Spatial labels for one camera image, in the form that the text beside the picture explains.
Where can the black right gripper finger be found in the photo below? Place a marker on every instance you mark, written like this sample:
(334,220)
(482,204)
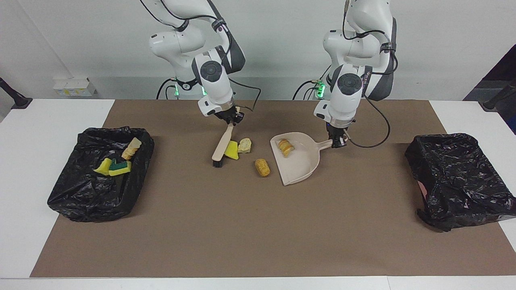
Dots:
(238,121)

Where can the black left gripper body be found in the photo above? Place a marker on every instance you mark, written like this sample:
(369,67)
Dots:
(338,129)

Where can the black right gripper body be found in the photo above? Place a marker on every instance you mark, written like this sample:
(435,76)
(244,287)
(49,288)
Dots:
(230,114)

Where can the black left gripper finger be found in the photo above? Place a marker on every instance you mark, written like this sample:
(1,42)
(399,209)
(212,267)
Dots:
(337,141)

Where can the beige hand brush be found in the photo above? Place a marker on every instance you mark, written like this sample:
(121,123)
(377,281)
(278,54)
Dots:
(222,147)

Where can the yellow sponge piece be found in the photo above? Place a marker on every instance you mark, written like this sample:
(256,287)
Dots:
(102,167)
(231,151)
(120,169)

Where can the beige plastic dustpan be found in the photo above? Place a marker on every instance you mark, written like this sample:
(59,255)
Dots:
(300,165)

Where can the striped bread piece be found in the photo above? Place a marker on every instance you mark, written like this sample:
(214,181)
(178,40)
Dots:
(131,149)
(286,148)

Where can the brown bread roll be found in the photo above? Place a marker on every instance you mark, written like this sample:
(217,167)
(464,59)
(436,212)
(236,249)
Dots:
(262,168)

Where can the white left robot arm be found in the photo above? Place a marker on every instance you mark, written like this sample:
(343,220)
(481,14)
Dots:
(346,92)

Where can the black bag lined pink bin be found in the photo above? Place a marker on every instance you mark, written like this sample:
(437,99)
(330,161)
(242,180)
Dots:
(463,177)

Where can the pale crumpled bread piece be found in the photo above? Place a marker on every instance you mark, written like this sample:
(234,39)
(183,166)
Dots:
(244,146)

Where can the brown table mat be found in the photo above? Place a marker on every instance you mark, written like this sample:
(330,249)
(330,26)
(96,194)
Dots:
(242,241)

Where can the white power strip box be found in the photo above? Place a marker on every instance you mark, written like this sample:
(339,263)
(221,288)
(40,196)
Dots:
(74,86)

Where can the dark furniture panel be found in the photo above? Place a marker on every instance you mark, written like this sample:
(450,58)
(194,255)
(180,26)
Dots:
(504,68)

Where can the black camera stand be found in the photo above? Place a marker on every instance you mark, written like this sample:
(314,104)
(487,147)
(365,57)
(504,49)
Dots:
(494,102)
(18,100)

